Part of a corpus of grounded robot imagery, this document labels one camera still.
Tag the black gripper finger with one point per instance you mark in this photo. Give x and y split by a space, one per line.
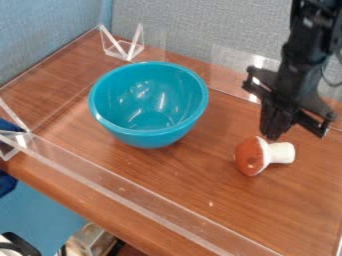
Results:
285 120
267 115

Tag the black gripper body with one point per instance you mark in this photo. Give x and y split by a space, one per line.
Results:
291 89

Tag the orange and white toy mushroom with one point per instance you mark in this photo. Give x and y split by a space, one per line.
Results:
254 154

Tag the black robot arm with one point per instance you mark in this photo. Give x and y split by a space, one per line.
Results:
315 31

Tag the blue plastic bowl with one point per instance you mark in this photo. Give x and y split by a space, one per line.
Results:
148 102

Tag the clear acrylic front barrier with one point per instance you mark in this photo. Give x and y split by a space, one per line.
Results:
114 201

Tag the blue cloth object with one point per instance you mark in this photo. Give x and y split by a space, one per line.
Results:
7 181

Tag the black and white object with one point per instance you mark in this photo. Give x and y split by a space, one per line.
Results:
15 246

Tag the clear acrylic corner bracket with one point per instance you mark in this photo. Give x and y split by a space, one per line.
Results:
122 49

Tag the grey metal table frame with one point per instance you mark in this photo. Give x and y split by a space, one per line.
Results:
91 241

